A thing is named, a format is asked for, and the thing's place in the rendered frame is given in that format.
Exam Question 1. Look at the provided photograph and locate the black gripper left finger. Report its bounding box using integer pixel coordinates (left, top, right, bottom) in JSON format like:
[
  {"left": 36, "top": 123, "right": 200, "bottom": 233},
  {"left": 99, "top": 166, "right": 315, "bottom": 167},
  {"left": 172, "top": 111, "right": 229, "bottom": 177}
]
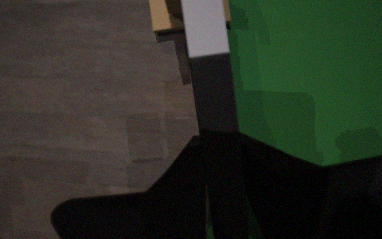
[{"left": 50, "top": 135, "right": 207, "bottom": 239}]

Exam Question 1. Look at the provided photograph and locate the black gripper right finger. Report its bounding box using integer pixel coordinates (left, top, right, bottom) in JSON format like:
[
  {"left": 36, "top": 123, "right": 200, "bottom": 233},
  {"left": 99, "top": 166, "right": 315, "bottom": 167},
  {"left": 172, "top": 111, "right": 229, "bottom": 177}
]
[{"left": 240, "top": 133, "right": 382, "bottom": 239}]

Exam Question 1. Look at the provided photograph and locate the green flat mat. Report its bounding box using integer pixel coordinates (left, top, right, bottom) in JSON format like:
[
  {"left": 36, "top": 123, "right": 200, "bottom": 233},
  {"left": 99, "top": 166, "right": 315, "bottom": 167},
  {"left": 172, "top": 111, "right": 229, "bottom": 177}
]
[{"left": 226, "top": 0, "right": 382, "bottom": 167}]

